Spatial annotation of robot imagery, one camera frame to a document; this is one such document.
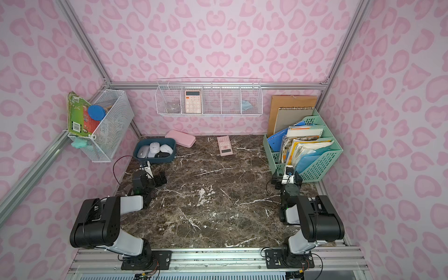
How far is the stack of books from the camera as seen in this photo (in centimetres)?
82

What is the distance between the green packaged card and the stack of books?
876 millimetres

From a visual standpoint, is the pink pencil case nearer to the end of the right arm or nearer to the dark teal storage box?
the dark teal storage box

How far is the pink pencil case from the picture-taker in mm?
1161

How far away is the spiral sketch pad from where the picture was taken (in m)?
0.97

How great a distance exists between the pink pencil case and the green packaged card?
1.58 feet
